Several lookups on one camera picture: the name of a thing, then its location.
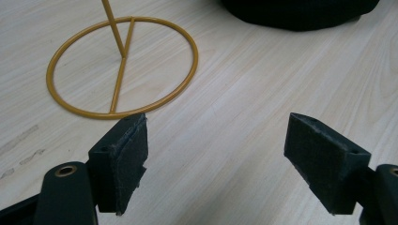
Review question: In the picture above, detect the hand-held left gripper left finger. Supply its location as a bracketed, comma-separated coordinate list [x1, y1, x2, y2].
[86, 112, 149, 217]

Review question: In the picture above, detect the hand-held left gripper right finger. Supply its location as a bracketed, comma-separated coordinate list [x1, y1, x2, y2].
[283, 112, 373, 216]

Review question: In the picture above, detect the black hat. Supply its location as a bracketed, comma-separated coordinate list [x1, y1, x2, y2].
[220, 0, 381, 32]

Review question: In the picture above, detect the gold metal wire stand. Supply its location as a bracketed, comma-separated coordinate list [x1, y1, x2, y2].
[45, 0, 200, 121]

